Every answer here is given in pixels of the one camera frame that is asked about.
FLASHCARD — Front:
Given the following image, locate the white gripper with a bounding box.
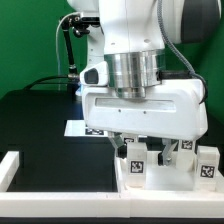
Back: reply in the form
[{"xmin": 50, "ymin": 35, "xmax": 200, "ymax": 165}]
[{"xmin": 80, "ymin": 62, "xmax": 208, "ymax": 166}]

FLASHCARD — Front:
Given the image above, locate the white square tabletop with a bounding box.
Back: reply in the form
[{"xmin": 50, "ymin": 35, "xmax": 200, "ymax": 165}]
[{"xmin": 115, "ymin": 151, "xmax": 224, "ymax": 193}]

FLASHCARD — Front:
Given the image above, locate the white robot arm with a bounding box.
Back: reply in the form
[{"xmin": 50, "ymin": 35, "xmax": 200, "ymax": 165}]
[{"xmin": 68, "ymin": 0, "xmax": 221, "ymax": 158}]

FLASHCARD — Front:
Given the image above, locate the white U-shaped fence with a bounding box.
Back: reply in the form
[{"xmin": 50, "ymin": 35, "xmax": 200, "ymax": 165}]
[{"xmin": 0, "ymin": 151, "xmax": 224, "ymax": 218}]

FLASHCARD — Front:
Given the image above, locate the white fiducial tag sheet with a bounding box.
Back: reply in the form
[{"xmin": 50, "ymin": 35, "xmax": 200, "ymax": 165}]
[{"xmin": 64, "ymin": 120, "xmax": 108, "ymax": 137}]

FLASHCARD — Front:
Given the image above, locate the black cable bundle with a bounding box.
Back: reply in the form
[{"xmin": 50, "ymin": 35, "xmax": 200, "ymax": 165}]
[{"xmin": 23, "ymin": 19, "xmax": 83, "ymax": 92}]

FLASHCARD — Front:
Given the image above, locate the camera on black mount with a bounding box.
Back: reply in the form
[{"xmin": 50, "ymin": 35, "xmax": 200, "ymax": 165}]
[{"xmin": 61, "ymin": 12, "xmax": 100, "ymax": 38}]

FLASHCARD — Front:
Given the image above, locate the grey thin cable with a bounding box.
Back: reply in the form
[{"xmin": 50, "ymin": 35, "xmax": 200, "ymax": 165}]
[{"xmin": 54, "ymin": 13, "xmax": 81, "ymax": 92}]

